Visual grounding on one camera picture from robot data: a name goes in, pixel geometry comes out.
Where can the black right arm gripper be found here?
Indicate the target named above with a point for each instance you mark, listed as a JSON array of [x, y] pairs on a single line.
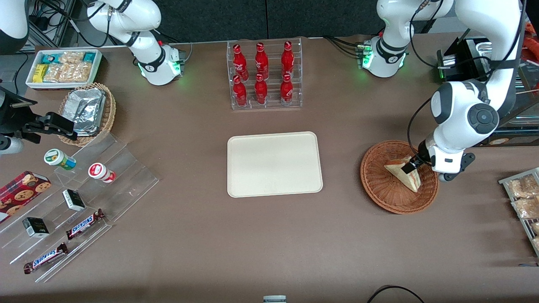
[[12, 120]]

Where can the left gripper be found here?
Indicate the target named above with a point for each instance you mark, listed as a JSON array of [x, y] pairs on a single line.
[[419, 158]]

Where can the triangle sandwich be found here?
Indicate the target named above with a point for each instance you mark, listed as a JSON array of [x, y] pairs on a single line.
[[400, 172]]

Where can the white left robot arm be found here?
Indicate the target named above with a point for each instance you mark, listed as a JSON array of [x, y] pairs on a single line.
[[484, 25]]

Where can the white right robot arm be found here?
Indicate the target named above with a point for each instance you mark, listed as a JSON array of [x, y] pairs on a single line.
[[147, 54]]

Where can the brown round wicker basket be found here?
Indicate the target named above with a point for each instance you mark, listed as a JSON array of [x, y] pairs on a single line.
[[381, 189]]

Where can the tan oval wicker basket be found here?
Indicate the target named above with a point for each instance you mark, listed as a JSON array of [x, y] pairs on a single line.
[[108, 113]]

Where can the tray of packaged snacks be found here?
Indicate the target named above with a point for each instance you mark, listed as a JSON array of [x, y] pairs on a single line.
[[503, 182]]

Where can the cream plastic serving tray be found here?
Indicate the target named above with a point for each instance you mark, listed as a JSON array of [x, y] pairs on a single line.
[[274, 165]]

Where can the green lid yogurt cup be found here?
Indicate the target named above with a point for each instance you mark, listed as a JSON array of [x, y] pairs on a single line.
[[57, 158]]

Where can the silver foil pack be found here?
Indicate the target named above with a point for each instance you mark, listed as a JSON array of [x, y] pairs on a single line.
[[82, 97], [88, 124]]

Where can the clear bag of cookies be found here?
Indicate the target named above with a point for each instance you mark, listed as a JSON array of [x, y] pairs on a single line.
[[71, 57], [54, 73], [80, 71]]

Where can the yellow snack packet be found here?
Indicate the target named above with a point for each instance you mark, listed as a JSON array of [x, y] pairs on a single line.
[[40, 73]]

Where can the red lid yogurt cup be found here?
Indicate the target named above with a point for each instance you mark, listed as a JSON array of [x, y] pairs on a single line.
[[99, 171]]

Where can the teal snack packet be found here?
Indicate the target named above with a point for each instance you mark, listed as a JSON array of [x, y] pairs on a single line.
[[51, 58], [89, 57]]

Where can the white rectangular snack bin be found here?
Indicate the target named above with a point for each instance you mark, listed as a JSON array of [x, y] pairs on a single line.
[[97, 67]]

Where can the red plaid cookie box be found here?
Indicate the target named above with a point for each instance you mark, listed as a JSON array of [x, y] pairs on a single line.
[[21, 191]]

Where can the small black carton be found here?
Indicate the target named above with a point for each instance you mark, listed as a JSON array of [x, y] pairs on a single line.
[[36, 227], [73, 200]]

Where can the clear acrylic step display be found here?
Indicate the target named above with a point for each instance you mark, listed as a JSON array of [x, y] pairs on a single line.
[[122, 168]]

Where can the snickers chocolate bar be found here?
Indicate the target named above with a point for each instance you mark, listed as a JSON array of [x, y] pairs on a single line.
[[84, 224], [45, 258]]

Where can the clear bag of pastries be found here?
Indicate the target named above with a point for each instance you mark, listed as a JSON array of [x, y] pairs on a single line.
[[522, 187], [535, 228], [527, 207]]

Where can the black electronics box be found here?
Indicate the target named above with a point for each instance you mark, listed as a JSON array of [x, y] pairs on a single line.
[[463, 59]]

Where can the black metal side shelf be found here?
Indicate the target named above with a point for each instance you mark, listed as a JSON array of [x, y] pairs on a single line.
[[520, 113]]

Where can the red cola bottle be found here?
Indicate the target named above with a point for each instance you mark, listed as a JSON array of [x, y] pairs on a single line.
[[239, 62], [261, 91], [239, 92], [287, 59], [261, 61], [286, 91]]

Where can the clear acrylic bottle rack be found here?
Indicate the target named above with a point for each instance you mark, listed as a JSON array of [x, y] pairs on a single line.
[[271, 73]]

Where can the small grey device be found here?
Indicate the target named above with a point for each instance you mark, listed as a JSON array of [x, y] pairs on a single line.
[[274, 299]]

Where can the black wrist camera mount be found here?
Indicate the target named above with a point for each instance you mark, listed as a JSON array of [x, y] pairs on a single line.
[[465, 161]]

